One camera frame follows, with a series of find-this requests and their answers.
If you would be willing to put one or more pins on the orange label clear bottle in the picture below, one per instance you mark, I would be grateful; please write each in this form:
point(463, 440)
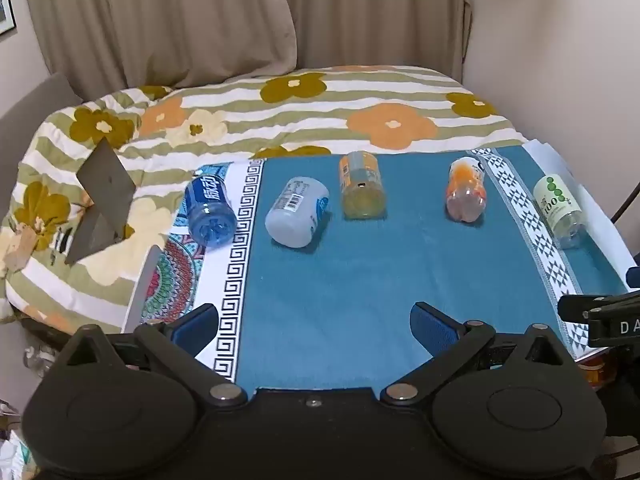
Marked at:
point(466, 190)

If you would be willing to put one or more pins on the blue patterned table cloth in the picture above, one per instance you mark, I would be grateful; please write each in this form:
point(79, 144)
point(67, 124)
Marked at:
point(350, 270)

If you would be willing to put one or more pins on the floral striped blanket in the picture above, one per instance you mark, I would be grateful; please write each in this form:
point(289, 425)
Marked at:
point(300, 110)

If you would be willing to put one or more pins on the white plastic bottle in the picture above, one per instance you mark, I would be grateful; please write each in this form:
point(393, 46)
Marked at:
point(295, 212)

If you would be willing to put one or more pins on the blue label plastic bottle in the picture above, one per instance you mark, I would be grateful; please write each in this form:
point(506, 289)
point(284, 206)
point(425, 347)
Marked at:
point(207, 207)

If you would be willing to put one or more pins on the green label clear bottle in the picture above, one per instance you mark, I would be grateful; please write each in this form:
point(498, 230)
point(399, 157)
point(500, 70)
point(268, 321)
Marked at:
point(557, 207)

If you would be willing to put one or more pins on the grey flat sheet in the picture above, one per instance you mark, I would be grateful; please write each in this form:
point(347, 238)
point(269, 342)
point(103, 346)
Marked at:
point(142, 290)

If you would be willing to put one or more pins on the grey chair back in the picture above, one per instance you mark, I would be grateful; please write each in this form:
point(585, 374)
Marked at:
point(30, 110)

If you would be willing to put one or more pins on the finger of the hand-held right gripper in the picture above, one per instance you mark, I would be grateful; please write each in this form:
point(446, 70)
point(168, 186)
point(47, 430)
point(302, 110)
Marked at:
point(580, 307)

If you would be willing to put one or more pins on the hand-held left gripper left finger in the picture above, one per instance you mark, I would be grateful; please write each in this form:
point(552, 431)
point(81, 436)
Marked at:
point(197, 327)

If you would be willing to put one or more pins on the yellow plastic bottle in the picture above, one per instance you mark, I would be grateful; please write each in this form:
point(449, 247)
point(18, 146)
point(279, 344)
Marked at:
point(361, 185)

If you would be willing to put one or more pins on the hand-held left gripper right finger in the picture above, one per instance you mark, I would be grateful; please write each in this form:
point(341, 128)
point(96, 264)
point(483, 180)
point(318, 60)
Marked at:
point(432, 327)

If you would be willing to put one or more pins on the beige curtain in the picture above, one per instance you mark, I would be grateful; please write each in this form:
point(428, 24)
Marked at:
point(200, 10)

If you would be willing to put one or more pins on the framed wall picture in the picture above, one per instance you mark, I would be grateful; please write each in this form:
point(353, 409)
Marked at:
point(6, 5)

